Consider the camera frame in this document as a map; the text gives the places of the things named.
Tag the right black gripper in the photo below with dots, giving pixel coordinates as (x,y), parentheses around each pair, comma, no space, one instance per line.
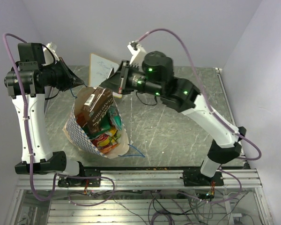
(126,70)

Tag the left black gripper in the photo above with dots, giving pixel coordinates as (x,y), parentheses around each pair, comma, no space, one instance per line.
(69,81)

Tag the brown sea salt chips bag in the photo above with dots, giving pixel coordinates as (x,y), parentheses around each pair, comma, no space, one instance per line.
(95,107)

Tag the checkered paper bag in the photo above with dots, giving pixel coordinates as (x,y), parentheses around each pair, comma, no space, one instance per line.
(75,134)

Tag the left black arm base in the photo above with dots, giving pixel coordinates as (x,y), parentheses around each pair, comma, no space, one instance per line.
(84,178)

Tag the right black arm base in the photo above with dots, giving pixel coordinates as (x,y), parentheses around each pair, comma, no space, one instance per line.
(201,178)

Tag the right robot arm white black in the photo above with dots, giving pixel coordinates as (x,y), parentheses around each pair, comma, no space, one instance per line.
(155,76)

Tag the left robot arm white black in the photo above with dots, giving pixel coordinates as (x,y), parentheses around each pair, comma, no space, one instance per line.
(37,69)

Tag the red yellow chips bag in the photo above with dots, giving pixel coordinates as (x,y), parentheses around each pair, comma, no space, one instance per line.
(103,144)

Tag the teal snack packet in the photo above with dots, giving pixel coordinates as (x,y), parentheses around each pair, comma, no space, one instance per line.
(115,117)

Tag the yellow snack packet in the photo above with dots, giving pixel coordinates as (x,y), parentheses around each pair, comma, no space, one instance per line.
(114,134)

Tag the small whiteboard yellow frame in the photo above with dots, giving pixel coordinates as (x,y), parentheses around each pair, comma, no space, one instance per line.
(99,69)

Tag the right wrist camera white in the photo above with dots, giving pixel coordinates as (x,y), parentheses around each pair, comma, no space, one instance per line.
(138,53)

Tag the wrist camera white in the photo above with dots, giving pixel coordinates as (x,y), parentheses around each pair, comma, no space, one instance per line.
(52,50)
(138,53)

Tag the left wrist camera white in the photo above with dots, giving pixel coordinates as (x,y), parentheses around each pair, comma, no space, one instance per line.
(52,50)

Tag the aluminium rail frame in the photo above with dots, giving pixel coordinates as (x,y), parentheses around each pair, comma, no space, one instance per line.
(143,196)

